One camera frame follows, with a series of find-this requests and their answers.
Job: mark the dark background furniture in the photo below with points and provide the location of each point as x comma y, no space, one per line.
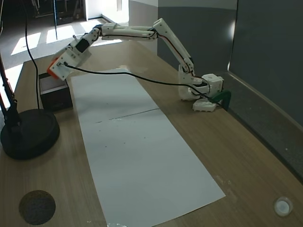
66,11

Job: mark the white round table cap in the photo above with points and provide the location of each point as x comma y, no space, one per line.
283,206

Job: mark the green table clamp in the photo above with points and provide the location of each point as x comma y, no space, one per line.
223,95

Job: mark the black stand pole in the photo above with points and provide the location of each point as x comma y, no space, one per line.
11,111

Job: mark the black round stand base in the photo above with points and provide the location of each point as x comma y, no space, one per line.
28,134

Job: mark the dark brown open box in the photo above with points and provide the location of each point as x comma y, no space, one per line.
56,98

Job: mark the white paper sheet with crosses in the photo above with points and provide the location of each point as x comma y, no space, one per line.
146,165

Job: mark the gray partition panel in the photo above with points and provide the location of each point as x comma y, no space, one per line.
194,28
267,71

